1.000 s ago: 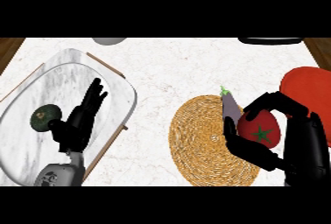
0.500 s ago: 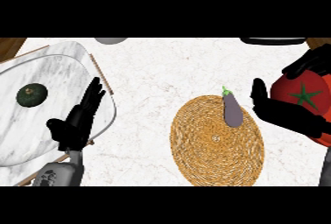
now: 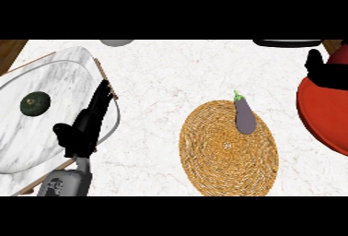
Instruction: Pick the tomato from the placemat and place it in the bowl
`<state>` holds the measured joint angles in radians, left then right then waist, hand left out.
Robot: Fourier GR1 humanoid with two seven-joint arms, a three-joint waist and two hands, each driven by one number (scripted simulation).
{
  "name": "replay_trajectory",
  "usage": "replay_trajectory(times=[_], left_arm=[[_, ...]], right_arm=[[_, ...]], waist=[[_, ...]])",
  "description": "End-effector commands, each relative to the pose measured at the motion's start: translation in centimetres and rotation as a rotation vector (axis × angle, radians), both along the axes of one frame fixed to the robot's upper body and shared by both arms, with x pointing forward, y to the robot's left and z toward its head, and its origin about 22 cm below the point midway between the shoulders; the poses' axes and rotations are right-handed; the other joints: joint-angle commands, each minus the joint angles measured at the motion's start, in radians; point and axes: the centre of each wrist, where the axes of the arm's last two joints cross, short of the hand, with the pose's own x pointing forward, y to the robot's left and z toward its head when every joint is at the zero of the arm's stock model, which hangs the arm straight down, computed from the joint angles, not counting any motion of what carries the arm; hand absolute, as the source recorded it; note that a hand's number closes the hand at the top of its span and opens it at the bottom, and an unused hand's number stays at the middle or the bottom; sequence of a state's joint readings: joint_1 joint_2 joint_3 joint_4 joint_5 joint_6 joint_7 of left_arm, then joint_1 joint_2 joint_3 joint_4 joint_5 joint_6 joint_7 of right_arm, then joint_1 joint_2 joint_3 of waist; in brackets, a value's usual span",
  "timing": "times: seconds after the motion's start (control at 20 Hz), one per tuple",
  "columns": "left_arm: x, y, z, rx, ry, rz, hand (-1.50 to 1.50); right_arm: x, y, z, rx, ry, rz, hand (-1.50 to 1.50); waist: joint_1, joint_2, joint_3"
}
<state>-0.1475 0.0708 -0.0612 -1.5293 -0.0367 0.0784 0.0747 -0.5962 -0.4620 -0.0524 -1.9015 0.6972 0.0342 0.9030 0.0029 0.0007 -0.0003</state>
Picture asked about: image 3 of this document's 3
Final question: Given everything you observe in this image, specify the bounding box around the purple eggplant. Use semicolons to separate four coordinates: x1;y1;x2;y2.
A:
234;89;259;136

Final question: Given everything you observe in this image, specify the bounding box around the white marble plate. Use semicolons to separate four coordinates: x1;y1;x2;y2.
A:
0;59;123;175

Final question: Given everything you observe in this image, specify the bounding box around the dark green avocado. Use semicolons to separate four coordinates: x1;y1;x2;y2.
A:
20;90;52;117

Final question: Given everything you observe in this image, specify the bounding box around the round woven placemat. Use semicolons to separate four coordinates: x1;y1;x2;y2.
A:
179;100;281;197

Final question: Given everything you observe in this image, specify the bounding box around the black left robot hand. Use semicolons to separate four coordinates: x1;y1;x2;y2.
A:
52;78;116;159

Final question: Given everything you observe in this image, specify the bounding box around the red bowl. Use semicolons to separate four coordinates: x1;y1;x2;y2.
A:
295;42;348;158

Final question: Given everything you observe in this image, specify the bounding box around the brown wooden cabinet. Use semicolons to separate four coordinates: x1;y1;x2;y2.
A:
0;39;30;77

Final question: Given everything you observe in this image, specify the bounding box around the black appliance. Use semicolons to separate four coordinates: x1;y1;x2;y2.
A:
253;39;323;48

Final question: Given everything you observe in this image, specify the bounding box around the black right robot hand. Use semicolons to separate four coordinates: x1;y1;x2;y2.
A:
304;48;348;91

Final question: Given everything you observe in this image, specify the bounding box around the marble cutting board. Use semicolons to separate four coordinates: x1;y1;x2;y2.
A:
0;45;123;197

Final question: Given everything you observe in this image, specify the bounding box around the grey round object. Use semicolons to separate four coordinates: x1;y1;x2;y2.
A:
98;39;136;48

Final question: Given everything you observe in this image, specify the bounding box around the brown wooden board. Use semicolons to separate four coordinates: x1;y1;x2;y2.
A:
322;39;344;57

